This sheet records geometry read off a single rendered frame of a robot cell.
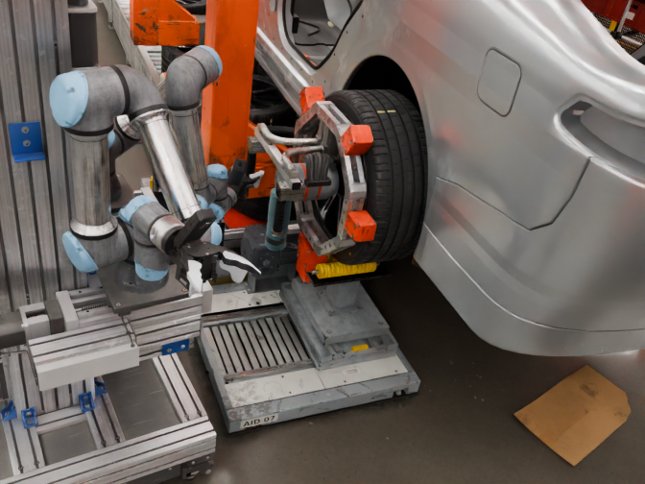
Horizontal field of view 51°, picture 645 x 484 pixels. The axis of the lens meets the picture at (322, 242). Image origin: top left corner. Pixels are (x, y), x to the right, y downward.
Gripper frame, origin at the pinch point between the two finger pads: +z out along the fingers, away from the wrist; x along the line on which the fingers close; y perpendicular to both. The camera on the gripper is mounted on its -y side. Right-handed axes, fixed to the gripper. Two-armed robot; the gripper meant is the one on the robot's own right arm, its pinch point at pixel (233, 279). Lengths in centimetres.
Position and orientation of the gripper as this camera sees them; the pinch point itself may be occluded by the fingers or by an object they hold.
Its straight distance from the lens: 134.5
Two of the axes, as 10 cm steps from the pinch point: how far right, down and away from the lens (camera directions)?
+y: -2.4, 8.5, 4.7
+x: -6.9, 1.9, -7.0
